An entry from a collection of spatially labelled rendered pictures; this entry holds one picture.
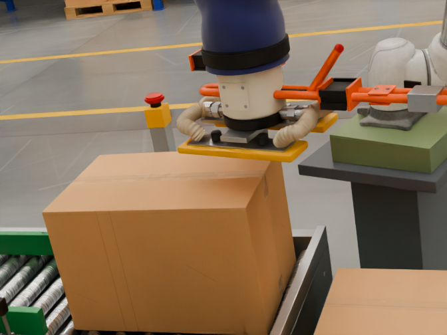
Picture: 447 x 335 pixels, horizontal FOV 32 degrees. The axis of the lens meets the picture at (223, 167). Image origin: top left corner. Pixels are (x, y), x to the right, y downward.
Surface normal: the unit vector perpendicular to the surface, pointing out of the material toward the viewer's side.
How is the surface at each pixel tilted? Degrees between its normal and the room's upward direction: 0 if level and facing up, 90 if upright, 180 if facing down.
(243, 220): 90
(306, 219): 0
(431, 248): 90
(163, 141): 90
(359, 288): 0
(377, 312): 0
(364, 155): 90
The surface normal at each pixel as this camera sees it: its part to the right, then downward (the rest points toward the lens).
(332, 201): -0.17, -0.91
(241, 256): -0.27, 0.42
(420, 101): -0.51, 0.41
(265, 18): 0.48, -0.01
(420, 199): 0.79, 0.11
